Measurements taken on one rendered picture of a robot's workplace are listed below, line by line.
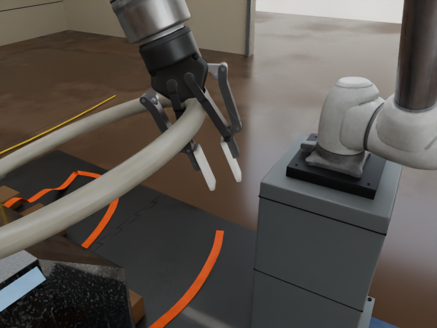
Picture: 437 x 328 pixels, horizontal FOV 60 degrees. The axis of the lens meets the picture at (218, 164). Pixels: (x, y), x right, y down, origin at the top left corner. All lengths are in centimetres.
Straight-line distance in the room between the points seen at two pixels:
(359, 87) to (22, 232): 98
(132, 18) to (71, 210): 24
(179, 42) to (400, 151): 77
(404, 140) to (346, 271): 47
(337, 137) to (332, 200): 19
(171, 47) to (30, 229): 27
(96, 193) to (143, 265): 167
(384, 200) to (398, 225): 129
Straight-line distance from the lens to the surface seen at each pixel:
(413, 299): 212
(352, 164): 126
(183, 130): 47
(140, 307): 179
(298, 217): 125
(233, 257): 207
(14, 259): 104
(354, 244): 125
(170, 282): 196
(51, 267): 104
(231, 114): 53
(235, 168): 56
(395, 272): 221
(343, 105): 117
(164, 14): 49
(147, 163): 42
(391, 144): 112
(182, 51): 50
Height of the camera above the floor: 148
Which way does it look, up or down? 31 degrees down
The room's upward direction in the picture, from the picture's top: straight up
